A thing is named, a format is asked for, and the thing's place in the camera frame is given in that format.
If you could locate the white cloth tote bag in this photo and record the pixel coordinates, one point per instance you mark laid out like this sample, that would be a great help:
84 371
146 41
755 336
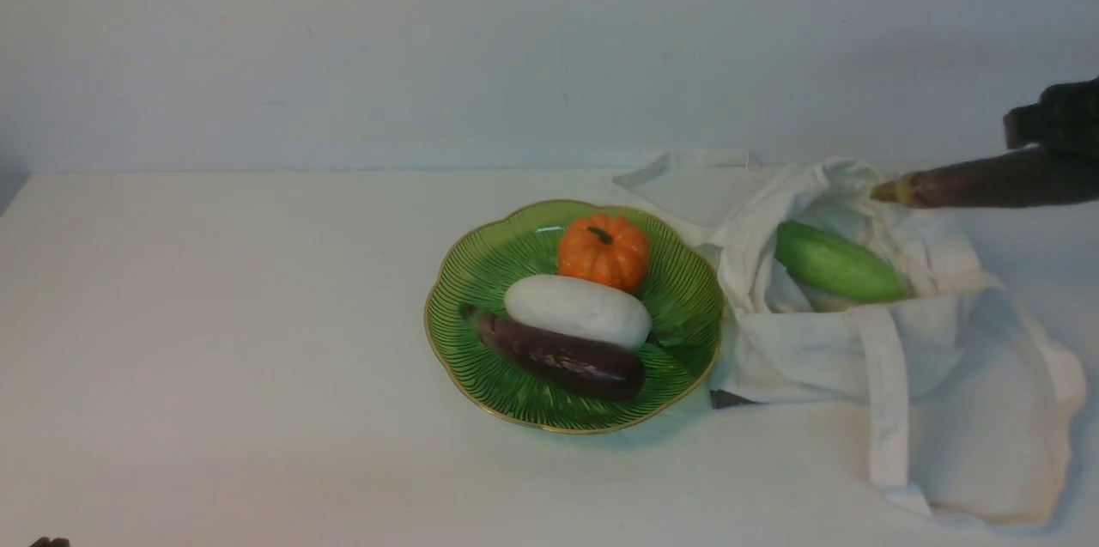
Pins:
970 401

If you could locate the green ribbed glass plate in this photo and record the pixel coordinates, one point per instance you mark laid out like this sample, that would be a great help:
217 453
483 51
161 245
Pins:
680 292

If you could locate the small orange pumpkin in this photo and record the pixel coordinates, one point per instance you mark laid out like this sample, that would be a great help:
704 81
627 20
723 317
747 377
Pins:
604 249

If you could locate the dark object at bottom edge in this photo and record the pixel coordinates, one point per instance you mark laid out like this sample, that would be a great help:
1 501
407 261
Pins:
51 542

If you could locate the white oblong vegetable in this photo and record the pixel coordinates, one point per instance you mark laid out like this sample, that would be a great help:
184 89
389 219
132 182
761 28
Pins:
580 308

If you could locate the dark purple eggplant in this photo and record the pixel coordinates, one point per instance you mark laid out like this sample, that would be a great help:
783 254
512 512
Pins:
1029 178
584 367

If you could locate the dark purple eggplant on plate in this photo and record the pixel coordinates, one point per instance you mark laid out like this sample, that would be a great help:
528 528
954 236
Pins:
584 367

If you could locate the green cucumber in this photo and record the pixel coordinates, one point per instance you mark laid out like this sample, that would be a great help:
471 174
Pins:
828 262

